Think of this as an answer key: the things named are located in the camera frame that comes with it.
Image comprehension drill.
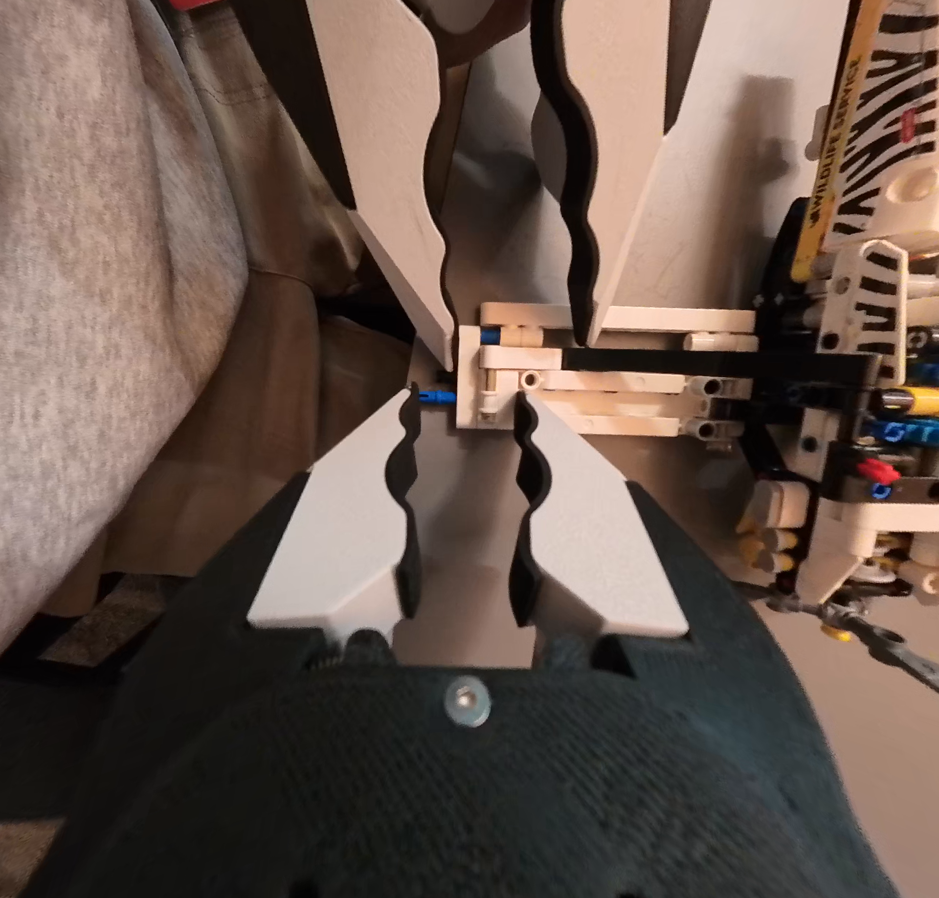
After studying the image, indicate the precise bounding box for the grey sweatshirt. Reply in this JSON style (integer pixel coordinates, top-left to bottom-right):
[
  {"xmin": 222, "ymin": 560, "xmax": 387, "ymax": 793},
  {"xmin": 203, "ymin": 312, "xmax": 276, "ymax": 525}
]
[{"xmin": 0, "ymin": 0, "xmax": 249, "ymax": 653}]

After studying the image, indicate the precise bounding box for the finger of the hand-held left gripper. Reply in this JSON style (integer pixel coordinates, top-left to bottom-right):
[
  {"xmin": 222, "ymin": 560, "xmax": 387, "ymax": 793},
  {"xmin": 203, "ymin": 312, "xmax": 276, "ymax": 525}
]
[
  {"xmin": 530, "ymin": 0, "xmax": 674, "ymax": 349},
  {"xmin": 299, "ymin": 0, "xmax": 459, "ymax": 372}
]

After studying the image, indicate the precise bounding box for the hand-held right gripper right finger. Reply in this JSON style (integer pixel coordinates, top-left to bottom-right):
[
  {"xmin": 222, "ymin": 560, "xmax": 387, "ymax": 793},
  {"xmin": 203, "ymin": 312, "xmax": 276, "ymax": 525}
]
[{"xmin": 512, "ymin": 392, "xmax": 691, "ymax": 646}]

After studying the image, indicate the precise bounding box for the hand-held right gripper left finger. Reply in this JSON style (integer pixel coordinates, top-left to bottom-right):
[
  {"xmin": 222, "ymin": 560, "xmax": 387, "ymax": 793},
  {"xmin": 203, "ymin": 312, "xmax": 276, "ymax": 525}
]
[{"xmin": 248, "ymin": 388, "xmax": 425, "ymax": 646}]

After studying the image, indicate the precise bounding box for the person's left hand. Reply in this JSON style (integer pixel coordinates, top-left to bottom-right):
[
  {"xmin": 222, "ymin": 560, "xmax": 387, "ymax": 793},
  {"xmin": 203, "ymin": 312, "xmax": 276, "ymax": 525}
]
[{"xmin": 437, "ymin": 0, "xmax": 560, "ymax": 67}]

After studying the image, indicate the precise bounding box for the zebra striped lego plane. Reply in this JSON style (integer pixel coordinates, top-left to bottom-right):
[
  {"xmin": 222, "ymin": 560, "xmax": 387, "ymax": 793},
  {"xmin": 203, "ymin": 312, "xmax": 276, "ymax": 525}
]
[{"xmin": 407, "ymin": 0, "xmax": 939, "ymax": 694}]

